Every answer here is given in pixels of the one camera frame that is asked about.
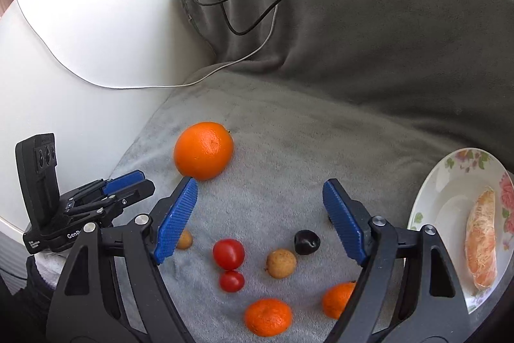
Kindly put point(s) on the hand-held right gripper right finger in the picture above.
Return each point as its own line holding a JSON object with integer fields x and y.
{"x": 345, "y": 222}

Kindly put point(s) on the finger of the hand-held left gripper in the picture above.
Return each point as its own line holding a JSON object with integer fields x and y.
{"x": 124, "y": 180}
{"x": 132, "y": 194}

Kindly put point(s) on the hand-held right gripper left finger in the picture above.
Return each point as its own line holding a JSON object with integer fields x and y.
{"x": 176, "y": 218}

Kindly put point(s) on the brown longan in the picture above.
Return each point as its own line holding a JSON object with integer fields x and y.
{"x": 186, "y": 240}
{"x": 282, "y": 263}

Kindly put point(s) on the dark purple plum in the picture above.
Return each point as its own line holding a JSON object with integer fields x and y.
{"x": 307, "y": 242}

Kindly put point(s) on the large cherry tomato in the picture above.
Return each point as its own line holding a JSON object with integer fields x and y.
{"x": 228, "y": 253}

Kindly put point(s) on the large orange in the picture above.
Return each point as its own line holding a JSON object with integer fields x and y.
{"x": 202, "y": 152}

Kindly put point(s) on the small mandarin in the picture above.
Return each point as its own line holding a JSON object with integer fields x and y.
{"x": 335, "y": 301}
{"x": 268, "y": 317}

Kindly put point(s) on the small cherry tomato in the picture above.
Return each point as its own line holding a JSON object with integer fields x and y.
{"x": 231, "y": 281}

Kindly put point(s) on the floral white plate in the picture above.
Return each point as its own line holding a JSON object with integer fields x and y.
{"x": 445, "y": 186}

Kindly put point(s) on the person's left forearm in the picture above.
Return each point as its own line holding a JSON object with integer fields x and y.
{"x": 36, "y": 294}

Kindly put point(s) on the peeled fruit in foam net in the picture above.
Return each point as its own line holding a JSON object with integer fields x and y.
{"x": 480, "y": 238}

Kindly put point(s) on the dark grey blanket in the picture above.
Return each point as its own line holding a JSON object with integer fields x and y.
{"x": 361, "y": 45}

